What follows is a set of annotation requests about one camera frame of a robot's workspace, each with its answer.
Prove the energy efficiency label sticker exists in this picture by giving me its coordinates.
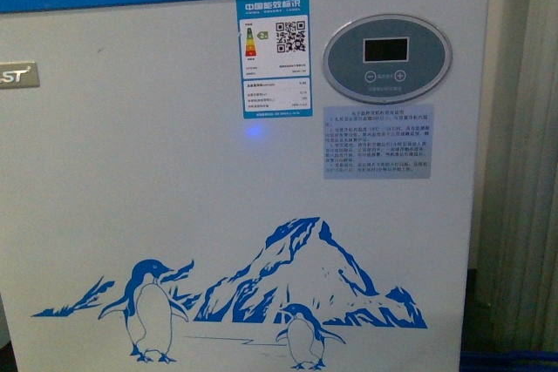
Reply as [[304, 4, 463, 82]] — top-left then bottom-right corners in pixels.
[[236, 0, 313, 119]]

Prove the instruction text sticker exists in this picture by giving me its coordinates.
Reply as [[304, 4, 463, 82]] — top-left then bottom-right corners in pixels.
[[323, 104, 434, 179]]

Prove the silver brand logo plate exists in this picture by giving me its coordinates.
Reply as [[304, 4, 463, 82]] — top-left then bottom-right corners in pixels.
[[0, 61, 40, 89]]

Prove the white blue chest freezer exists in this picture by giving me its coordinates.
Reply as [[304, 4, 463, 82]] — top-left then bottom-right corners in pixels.
[[1, 0, 488, 371]]

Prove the white vertical blind curtain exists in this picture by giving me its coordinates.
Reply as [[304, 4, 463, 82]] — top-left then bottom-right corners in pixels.
[[475, 0, 557, 351]]

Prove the oval temperature control panel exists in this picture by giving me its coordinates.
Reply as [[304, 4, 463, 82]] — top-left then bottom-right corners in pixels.
[[323, 14, 453, 105]]

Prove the blue plastic basket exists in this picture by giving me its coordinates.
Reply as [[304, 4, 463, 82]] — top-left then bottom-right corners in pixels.
[[459, 351, 557, 372]]

